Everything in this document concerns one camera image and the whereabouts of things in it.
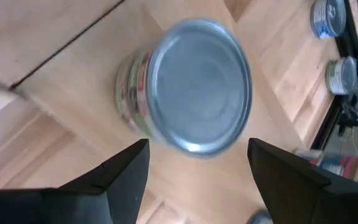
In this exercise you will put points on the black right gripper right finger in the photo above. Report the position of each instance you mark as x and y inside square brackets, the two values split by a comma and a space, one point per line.
[284, 180]

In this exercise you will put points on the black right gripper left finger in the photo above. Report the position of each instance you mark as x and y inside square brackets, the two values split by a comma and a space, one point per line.
[126, 174]

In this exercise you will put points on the pale blue label tin can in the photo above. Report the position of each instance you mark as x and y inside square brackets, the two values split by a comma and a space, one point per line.
[328, 17]

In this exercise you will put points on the white green label tin can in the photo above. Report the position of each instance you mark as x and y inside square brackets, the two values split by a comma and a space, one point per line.
[342, 74]

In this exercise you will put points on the wooden shelf black metal frame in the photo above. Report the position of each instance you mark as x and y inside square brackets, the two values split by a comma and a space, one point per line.
[182, 174]

